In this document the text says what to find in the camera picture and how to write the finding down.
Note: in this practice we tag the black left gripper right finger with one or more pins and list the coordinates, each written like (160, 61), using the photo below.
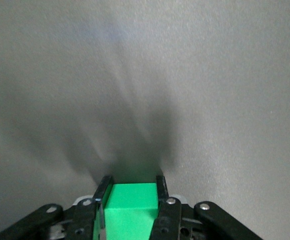
(170, 217)

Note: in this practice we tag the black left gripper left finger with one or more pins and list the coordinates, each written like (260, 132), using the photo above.
(85, 220)

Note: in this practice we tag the green cube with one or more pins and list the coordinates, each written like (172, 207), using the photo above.
(130, 220)

